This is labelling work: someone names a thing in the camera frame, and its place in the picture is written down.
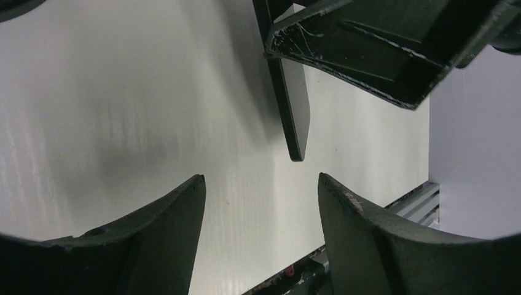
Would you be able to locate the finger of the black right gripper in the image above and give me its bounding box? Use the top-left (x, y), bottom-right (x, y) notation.
top-left (265, 0), bottom-right (520, 110)

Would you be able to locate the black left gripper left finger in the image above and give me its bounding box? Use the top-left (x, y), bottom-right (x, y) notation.
top-left (1, 175), bottom-right (206, 294)

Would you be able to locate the small black phone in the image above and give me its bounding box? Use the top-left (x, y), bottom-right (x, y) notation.
top-left (253, 0), bottom-right (310, 162)

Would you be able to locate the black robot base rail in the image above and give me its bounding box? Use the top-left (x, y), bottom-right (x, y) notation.
top-left (246, 245), bottom-right (334, 295)

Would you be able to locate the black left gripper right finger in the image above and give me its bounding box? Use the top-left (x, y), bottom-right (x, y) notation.
top-left (318, 173), bottom-right (520, 294)

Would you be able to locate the white slotted cable duct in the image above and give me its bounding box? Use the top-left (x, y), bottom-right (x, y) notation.
top-left (386, 182), bottom-right (441, 229)

